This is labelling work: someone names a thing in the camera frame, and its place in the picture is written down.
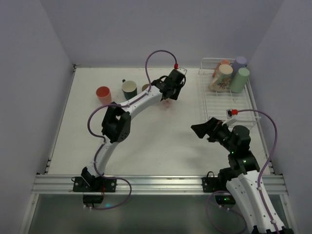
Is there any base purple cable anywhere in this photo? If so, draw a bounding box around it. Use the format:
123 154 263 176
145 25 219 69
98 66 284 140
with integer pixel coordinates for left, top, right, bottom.
82 176 132 211
205 191 247 234

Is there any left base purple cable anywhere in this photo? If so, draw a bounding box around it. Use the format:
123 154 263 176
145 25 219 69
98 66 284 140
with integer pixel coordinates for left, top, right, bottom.
82 176 132 211

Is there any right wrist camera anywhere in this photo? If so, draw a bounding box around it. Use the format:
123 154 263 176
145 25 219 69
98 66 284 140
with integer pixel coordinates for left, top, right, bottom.
222 109 239 127

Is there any salmon pink plastic cup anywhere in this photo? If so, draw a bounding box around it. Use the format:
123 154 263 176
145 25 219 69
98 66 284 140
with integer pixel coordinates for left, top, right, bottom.
96 86 112 105

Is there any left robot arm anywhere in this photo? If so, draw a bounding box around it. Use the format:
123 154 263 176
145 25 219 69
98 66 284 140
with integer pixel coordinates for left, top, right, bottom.
81 68 187 187

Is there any light pink mug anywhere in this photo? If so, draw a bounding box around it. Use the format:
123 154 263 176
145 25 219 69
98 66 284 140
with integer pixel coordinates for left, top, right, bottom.
162 99 172 109

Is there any cream floral mug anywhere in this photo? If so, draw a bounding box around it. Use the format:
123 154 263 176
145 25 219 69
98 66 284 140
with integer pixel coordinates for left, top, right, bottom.
208 64 233 92

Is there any orange mug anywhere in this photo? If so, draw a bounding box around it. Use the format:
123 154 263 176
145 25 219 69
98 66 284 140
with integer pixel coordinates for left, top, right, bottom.
212 59 231 78

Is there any lavender plastic cup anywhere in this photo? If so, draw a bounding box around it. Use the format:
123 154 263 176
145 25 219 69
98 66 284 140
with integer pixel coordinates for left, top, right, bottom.
232 56 247 75

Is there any white wire dish rack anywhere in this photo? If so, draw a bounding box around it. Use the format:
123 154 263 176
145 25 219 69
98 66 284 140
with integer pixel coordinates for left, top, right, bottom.
196 58 256 122

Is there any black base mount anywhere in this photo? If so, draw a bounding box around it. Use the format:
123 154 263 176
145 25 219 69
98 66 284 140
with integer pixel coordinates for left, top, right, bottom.
201 171 235 208
71 176 117 208

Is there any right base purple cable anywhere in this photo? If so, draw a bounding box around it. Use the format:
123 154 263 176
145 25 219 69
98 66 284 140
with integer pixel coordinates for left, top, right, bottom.
205 191 247 234

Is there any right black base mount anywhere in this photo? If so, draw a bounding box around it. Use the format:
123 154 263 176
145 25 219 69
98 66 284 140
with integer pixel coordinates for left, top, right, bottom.
201 171 235 208

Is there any light green plastic cup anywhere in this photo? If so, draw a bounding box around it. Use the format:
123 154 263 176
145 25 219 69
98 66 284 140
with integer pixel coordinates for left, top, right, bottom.
229 68 250 93

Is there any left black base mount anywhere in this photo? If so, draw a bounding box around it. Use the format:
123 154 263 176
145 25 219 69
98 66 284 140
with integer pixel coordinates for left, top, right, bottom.
71 176 117 208

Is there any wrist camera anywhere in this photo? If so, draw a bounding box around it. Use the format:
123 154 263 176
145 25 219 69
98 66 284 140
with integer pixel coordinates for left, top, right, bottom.
177 67 187 76
222 109 239 127

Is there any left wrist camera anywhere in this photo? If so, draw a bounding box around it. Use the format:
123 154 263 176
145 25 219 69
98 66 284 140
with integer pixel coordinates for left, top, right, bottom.
177 67 187 76

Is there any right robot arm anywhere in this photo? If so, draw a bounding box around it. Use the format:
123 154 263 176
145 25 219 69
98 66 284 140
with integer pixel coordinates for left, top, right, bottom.
191 117 293 234

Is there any aluminium mounting rail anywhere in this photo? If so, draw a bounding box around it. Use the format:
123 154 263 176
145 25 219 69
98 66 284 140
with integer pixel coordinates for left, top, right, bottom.
31 175 288 195

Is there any dark green mug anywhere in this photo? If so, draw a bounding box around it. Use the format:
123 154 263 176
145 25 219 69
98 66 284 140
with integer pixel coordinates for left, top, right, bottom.
121 79 137 100

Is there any beige plastic cup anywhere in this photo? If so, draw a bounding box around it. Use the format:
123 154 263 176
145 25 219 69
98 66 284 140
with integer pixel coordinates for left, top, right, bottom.
141 84 150 92

